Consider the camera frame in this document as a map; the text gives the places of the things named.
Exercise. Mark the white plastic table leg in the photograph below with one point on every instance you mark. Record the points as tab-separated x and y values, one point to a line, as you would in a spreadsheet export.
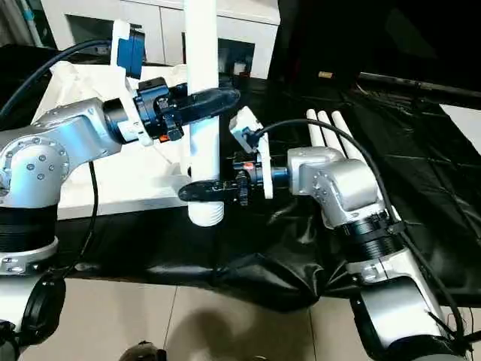
327	128
203	45
315	128
342	129

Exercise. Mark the white mug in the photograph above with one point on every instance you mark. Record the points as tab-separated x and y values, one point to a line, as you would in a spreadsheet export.
239	67

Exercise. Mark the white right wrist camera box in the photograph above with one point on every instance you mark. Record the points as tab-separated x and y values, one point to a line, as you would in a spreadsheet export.
244	120

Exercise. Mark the white plastic table top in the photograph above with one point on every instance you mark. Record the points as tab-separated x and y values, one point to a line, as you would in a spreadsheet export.
124	195

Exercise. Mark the black metal rod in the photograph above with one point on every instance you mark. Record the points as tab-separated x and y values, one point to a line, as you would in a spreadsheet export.
413	83

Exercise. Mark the black work mat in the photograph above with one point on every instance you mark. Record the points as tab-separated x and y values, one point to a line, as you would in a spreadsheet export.
413	169

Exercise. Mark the white cabinet with glass doors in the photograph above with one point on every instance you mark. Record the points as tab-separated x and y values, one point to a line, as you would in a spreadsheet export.
244	15

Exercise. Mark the white flat board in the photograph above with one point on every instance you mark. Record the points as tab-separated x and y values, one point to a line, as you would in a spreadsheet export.
466	120

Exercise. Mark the black case with yellow label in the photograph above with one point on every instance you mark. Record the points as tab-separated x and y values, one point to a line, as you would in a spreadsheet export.
300	37

